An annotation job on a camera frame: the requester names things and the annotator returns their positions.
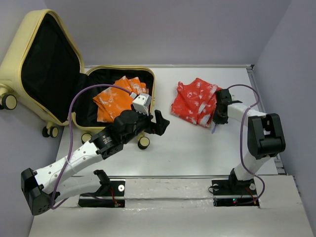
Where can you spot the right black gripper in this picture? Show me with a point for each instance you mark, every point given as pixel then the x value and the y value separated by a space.
pixel 217 119

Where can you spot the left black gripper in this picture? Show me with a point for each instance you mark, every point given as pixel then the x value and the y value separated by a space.
pixel 160 126

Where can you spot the red white patterned garment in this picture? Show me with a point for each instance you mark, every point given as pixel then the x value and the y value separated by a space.
pixel 195 102

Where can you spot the orange white patterned garment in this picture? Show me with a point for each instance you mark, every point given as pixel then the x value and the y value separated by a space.
pixel 112 101

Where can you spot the yellow hard-shell suitcase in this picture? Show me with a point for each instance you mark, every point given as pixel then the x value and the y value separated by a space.
pixel 44 70

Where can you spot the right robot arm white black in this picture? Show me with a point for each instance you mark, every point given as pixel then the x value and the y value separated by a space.
pixel 261 137

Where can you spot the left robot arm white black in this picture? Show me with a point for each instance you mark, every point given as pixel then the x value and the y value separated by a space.
pixel 45 187

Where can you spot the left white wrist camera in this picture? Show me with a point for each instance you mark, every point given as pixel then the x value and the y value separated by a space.
pixel 141 103

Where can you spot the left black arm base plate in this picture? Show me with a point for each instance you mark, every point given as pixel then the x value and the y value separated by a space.
pixel 113 197

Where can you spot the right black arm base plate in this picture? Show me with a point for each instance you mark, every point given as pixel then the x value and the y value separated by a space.
pixel 226 196

